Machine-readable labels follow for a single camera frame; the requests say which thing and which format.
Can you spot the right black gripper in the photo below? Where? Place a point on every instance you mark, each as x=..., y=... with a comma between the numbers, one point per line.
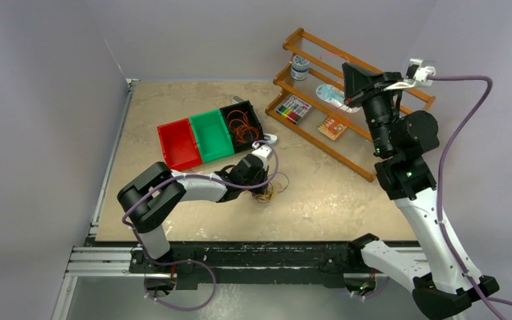
x=362, y=86

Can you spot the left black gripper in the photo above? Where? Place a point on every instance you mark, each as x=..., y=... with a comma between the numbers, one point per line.
x=263, y=174

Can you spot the green plastic bin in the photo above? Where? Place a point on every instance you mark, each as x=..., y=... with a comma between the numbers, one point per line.
x=212, y=136

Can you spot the black plastic bin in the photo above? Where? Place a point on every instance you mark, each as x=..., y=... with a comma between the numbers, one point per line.
x=242, y=124

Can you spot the red plastic bin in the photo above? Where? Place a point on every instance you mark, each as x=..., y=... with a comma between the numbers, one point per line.
x=179, y=146

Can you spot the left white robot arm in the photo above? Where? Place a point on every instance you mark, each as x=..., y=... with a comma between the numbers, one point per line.
x=149, y=199

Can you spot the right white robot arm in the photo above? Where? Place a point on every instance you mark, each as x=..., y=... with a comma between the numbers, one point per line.
x=449, y=283

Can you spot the blue packaged tool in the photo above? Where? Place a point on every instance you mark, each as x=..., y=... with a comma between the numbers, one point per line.
x=331, y=95

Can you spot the orange card pack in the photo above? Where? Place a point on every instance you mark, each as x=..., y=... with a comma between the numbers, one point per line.
x=332, y=128

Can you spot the wooden tiered shelf rack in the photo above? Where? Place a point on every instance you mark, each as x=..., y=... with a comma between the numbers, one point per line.
x=348, y=110

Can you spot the white blue round jar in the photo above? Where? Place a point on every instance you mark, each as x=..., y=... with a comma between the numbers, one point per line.
x=299, y=68

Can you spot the coloured marker pack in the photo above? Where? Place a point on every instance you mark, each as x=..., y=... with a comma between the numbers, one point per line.
x=293, y=109

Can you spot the grey white stapler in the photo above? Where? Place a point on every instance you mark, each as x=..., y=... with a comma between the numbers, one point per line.
x=236, y=100

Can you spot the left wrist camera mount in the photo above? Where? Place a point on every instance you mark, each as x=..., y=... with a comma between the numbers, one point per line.
x=263, y=151

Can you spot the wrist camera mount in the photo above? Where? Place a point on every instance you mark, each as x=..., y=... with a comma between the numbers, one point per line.
x=263, y=151
x=417, y=75

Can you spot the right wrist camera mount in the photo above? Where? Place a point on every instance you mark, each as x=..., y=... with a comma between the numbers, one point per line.
x=417, y=75

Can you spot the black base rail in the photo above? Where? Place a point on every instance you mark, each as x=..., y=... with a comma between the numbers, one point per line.
x=191, y=263

